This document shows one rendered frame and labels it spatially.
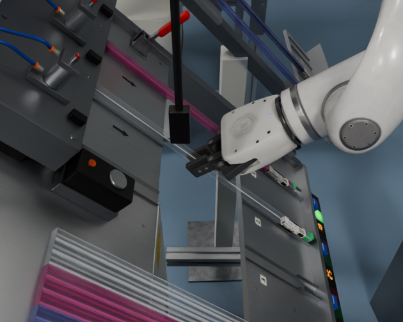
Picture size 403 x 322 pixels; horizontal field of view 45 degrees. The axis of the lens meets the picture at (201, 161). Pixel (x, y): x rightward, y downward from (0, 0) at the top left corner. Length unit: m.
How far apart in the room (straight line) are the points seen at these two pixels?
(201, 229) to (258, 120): 1.16
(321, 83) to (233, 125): 0.14
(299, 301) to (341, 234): 1.07
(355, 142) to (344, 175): 1.49
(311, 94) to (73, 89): 0.30
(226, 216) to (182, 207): 0.36
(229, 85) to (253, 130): 0.51
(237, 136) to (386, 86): 0.23
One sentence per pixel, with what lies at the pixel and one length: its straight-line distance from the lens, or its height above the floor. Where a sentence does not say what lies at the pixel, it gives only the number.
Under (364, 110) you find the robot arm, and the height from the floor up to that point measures 1.14.
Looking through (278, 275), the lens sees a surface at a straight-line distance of 0.82.
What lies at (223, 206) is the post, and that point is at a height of 0.30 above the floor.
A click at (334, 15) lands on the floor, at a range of 3.08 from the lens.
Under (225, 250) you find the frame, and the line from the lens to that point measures 1.40.
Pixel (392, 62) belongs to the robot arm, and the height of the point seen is 1.19.
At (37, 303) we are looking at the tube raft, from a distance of 0.49.
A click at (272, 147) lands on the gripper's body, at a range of 0.68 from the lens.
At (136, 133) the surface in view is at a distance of 0.70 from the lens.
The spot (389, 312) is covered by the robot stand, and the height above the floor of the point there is 0.10.
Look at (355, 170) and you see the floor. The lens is 2.12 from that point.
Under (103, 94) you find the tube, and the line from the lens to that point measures 0.68.
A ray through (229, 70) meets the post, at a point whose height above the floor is 0.81.
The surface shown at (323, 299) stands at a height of 0.73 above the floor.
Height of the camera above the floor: 1.50
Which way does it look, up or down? 47 degrees down
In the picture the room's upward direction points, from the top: straight up
